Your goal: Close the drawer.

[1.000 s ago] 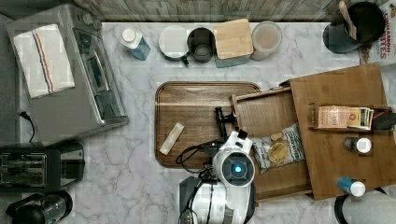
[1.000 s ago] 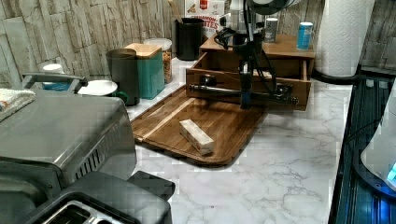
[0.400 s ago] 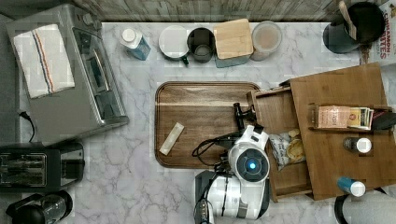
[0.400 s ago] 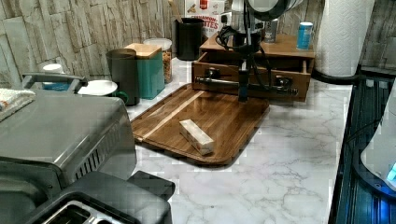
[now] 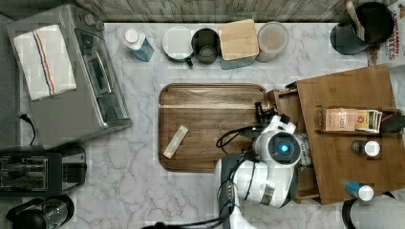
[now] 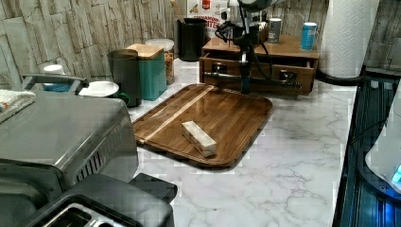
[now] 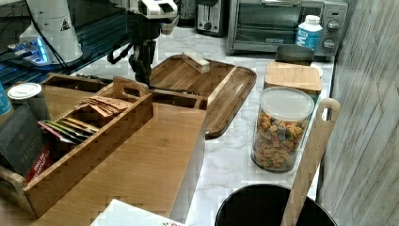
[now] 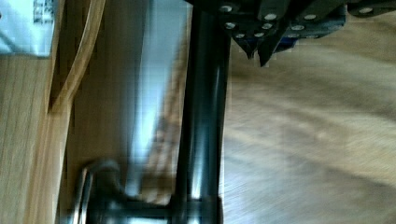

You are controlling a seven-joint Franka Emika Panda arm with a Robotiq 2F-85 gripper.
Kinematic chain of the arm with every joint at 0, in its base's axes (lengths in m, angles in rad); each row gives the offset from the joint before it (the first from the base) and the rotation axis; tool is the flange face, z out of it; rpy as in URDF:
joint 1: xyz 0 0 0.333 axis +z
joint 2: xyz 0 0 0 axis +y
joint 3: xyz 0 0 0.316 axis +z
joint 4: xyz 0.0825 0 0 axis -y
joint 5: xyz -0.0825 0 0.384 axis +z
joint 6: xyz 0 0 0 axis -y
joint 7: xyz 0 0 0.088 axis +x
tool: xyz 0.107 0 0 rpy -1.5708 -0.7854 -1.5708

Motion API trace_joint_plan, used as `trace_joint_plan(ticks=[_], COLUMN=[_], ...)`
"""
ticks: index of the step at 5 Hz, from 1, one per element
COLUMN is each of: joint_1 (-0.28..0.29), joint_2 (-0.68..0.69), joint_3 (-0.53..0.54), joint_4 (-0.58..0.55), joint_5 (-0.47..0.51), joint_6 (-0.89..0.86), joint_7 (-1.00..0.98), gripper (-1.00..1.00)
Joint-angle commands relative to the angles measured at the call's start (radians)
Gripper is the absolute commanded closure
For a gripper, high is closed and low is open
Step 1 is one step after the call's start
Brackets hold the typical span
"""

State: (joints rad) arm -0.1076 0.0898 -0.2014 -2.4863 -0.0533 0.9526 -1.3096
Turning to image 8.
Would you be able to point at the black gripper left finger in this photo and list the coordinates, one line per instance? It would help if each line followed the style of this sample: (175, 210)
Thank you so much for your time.
(238, 18)

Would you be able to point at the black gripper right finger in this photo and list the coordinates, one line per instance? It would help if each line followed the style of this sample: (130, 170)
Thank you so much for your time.
(298, 19)

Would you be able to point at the wooden drawer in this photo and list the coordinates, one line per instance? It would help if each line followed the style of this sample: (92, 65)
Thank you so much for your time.
(296, 131)

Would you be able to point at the black drawer handle bar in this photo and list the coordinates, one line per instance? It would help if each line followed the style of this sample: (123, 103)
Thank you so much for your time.
(102, 200)

